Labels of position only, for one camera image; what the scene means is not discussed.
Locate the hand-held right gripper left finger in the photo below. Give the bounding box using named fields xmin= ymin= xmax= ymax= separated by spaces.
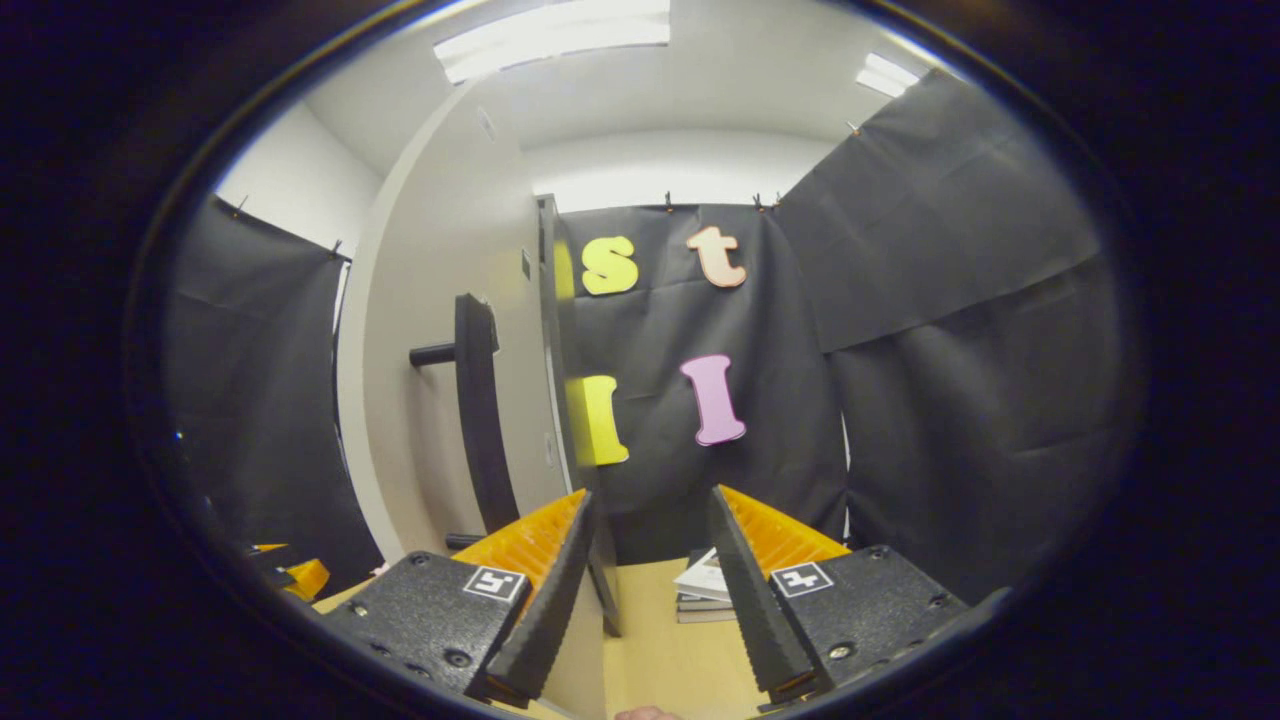
xmin=318 ymin=487 xmax=599 ymax=708

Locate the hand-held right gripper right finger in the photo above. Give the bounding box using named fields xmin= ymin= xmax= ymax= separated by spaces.
xmin=708 ymin=483 xmax=973 ymax=715

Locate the light grey cabinet door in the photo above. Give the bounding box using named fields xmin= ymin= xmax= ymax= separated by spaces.
xmin=335 ymin=80 xmax=611 ymax=720

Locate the black cabinet door handle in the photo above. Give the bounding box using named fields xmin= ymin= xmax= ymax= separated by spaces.
xmin=408 ymin=292 xmax=521 ymax=552

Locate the white portrait cover book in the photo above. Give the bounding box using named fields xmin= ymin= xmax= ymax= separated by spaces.
xmin=674 ymin=547 xmax=731 ymax=601

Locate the black backdrop cloth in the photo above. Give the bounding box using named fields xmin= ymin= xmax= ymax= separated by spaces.
xmin=160 ymin=68 xmax=1131 ymax=606

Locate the ceiling light panel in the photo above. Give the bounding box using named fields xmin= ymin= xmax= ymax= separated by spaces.
xmin=433 ymin=0 xmax=672 ymax=84
xmin=856 ymin=52 xmax=922 ymax=99

